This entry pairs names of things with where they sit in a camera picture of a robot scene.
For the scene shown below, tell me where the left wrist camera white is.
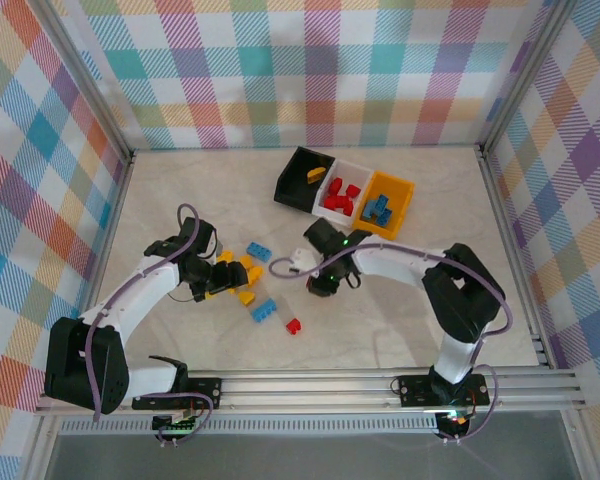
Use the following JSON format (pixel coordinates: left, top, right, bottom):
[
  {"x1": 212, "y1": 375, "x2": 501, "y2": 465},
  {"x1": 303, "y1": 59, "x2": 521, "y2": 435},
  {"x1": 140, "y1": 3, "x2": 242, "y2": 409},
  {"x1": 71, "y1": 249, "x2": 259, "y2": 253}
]
[{"x1": 202, "y1": 233, "x2": 224, "y2": 262}]

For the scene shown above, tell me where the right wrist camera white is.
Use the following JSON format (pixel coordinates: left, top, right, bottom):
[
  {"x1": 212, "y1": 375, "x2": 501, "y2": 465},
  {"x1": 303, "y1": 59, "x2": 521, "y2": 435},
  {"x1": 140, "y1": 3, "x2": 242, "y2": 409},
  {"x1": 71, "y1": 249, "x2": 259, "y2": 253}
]
[{"x1": 288, "y1": 247, "x2": 319, "y2": 274}]

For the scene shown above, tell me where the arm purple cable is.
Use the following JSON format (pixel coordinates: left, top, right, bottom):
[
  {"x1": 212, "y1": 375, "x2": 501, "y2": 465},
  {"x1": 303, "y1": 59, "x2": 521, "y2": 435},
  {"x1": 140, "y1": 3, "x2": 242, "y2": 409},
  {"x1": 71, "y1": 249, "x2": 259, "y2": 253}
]
[
  {"x1": 87, "y1": 202, "x2": 216, "y2": 446},
  {"x1": 268, "y1": 242, "x2": 512, "y2": 444}
]

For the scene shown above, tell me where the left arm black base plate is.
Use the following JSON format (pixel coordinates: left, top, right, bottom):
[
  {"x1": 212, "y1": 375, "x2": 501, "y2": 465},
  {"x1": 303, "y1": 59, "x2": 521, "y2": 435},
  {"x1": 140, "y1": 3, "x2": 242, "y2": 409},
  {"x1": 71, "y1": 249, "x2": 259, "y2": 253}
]
[{"x1": 131, "y1": 377, "x2": 223, "y2": 412}]

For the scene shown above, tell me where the right aluminium side rail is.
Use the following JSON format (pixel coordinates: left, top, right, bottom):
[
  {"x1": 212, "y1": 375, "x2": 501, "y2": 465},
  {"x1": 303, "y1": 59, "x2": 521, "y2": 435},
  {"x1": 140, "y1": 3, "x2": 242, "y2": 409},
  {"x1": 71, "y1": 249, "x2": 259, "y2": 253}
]
[{"x1": 476, "y1": 144, "x2": 556, "y2": 371}]

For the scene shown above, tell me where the white plastic bin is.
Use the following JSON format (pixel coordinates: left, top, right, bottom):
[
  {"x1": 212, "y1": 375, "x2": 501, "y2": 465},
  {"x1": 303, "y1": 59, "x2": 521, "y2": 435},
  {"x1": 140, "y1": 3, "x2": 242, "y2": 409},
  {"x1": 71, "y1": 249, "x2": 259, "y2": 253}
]
[{"x1": 307, "y1": 158, "x2": 374, "y2": 226}]

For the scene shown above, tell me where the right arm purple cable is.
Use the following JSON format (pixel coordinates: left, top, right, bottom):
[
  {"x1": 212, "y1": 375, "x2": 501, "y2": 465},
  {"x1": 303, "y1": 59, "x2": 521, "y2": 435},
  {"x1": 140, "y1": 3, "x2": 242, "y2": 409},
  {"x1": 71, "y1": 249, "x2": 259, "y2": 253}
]
[{"x1": 268, "y1": 242, "x2": 512, "y2": 444}]

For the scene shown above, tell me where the black plastic bin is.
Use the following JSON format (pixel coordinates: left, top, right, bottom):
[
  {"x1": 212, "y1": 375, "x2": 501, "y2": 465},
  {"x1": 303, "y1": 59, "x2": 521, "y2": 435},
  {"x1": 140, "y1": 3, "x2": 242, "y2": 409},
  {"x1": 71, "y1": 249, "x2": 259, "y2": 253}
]
[{"x1": 271, "y1": 144, "x2": 336, "y2": 215}]

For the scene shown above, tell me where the left controller board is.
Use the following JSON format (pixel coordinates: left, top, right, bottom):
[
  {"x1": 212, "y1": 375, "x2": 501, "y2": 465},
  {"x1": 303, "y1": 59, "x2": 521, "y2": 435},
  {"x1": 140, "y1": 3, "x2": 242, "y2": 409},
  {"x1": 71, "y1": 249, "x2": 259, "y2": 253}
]
[{"x1": 151, "y1": 412, "x2": 201, "y2": 444}]

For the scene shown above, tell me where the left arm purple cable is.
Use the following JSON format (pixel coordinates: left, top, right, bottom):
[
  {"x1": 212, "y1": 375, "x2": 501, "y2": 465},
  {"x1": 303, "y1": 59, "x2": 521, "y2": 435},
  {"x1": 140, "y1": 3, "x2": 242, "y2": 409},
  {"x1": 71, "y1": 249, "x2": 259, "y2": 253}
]
[{"x1": 87, "y1": 202, "x2": 216, "y2": 446}]

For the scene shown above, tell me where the left aluminium frame post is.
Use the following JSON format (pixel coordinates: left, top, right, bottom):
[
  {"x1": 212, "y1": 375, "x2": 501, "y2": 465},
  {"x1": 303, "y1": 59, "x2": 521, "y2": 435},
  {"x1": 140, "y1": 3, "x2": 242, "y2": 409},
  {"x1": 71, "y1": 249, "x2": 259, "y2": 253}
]
[{"x1": 27, "y1": 0, "x2": 134, "y2": 161}]

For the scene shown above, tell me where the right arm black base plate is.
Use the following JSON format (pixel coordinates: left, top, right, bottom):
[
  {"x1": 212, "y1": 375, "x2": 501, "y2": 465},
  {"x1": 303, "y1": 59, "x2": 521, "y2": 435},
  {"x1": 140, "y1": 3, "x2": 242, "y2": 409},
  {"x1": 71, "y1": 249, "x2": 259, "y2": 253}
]
[{"x1": 396, "y1": 372, "x2": 491, "y2": 409}]

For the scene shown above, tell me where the yellow plastic bin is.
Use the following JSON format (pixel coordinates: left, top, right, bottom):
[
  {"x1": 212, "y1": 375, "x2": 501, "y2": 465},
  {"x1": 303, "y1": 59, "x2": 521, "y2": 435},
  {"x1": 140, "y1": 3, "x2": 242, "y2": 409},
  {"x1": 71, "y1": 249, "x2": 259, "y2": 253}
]
[{"x1": 350, "y1": 170, "x2": 415, "y2": 243}]

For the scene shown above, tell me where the controller board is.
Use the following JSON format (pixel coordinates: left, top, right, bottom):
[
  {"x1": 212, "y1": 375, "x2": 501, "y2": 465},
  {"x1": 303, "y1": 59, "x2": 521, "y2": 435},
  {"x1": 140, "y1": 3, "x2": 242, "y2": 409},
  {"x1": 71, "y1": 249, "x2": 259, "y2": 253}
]
[
  {"x1": 151, "y1": 412, "x2": 201, "y2": 444},
  {"x1": 434, "y1": 409, "x2": 474, "y2": 441}
]

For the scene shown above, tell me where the right controller board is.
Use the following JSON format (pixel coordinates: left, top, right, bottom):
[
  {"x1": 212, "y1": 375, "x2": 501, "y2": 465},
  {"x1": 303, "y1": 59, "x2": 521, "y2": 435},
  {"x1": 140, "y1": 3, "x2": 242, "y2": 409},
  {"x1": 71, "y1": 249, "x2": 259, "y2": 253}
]
[{"x1": 434, "y1": 409, "x2": 474, "y2": 441}]

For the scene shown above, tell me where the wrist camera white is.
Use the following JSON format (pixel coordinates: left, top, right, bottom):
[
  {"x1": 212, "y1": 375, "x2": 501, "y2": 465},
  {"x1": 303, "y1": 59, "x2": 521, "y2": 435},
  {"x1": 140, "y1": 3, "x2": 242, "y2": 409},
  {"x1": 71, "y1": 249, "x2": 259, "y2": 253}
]
[
  {"x1": 288, "y1": 247, "x2": 319, "y2": 274},
  {"x1": 202, "y1": 233, "x2": 224, "y2": 262}
]

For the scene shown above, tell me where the aluminium side rail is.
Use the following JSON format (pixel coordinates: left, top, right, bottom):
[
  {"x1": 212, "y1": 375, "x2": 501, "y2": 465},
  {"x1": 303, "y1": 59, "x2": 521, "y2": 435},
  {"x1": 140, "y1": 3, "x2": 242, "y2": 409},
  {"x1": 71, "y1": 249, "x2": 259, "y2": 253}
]
[
  {"x1": 476, "y1": 144, "x2": 556, "y2": 371},
  {"x1": 64, "y1": 149, "x2": 137, "y2": 376}
]

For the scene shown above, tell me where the grey slotted cable duct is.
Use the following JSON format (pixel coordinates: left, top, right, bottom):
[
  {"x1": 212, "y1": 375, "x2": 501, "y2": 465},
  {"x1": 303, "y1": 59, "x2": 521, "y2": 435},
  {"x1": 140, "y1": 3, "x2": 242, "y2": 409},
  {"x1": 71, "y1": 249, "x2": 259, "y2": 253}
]
[{"x1": 59, "y1": 418, "x2": 441, "y2": 435}]

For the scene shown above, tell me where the aluminium mounting rail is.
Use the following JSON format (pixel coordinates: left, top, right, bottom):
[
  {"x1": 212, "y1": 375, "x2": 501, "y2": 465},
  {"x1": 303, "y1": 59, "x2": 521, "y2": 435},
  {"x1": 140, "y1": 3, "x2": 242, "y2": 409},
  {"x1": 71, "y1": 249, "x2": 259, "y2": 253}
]
[{"x1": 33, "y1": 367, "x2": 586, "y2": 416}]

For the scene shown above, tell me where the aluminium frame post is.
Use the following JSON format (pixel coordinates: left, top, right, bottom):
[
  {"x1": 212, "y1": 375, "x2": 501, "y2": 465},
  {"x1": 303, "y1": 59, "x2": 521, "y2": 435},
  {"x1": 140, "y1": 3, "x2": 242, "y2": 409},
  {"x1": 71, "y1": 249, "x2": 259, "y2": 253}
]
[
  {"x1": 477, "y1": 0, "x2": 581, "y2": 156},
  {"x1": 27, "y1": 0, "x2": 134, "y2": 161}
]

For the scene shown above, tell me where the right aluminium frame post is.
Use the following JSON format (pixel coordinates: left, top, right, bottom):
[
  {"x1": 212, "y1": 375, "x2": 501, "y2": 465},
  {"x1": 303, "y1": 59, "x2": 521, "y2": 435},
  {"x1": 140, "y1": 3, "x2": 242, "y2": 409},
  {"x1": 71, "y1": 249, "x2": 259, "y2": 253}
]
[{"x1": 477, "y1": 0, "x2": 581, "y2": 156}]

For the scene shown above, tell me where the left aluminium side rail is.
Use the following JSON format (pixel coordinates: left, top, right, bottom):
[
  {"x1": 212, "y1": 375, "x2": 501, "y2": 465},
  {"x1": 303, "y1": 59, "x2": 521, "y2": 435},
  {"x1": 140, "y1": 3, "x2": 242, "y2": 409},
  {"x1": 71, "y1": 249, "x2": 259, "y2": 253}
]
[{"x1": 64, "y1": 149, "x2": 137, "y2": 376}]

